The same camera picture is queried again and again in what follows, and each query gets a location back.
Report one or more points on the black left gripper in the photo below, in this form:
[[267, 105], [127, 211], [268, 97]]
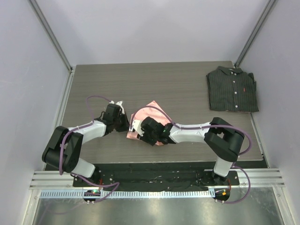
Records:
[[126, 125]]

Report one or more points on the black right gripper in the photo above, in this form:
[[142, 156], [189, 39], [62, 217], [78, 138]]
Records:
[[144, 138]]

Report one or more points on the pink satin napkin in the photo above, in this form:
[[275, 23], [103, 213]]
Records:
[[153, 113]]

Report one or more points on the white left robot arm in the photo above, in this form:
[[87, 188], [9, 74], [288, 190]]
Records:
[[63, 149]]

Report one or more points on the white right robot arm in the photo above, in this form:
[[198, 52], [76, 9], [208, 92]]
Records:
[[219, 135]]

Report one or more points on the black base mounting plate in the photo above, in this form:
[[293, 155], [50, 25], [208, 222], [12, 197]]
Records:
[[158, 177]]

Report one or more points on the dark striped folded shirt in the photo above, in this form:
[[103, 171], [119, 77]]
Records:
[[232, 89]]

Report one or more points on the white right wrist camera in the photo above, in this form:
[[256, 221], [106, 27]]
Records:
[[135, 130]]

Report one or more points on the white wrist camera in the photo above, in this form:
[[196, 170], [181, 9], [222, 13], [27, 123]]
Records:
[[135, 130], [120, 104]]

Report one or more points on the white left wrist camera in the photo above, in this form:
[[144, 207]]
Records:
[[120, 104]]

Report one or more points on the white slotted cable duct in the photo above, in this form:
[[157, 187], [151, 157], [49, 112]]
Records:
[[92, 193]]

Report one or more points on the left aluminium frame post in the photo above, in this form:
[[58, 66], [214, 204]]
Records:
[[47, 28]]

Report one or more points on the aluminium frame post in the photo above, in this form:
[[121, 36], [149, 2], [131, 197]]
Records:
[[47, 28], [254, 33]]

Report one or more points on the right aluminium frame post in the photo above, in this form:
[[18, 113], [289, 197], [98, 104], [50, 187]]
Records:
[[254, 33]]

